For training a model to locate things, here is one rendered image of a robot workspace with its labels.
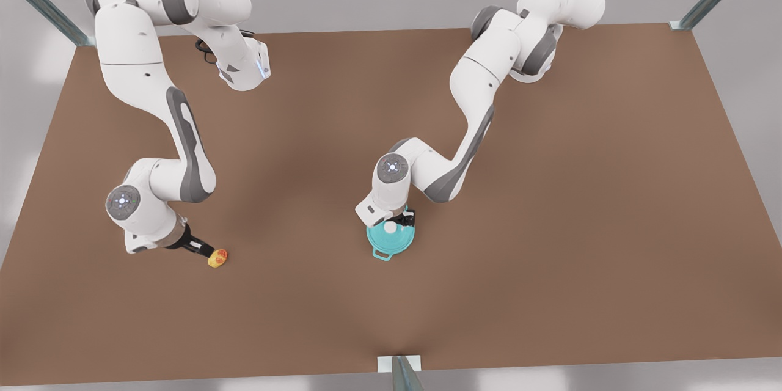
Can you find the teal pot lid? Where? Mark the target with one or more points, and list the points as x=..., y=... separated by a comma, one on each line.
x=391, y=233

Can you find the yellow red potato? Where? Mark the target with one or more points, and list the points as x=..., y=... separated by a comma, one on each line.
x=217, y=257

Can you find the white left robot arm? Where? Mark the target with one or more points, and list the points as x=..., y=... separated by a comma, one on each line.
x=482, y=79

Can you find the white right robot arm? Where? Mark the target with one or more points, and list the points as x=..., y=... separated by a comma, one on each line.
x=128, y=55

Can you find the teal pot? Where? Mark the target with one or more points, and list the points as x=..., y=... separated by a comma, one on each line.
x=388, y=247

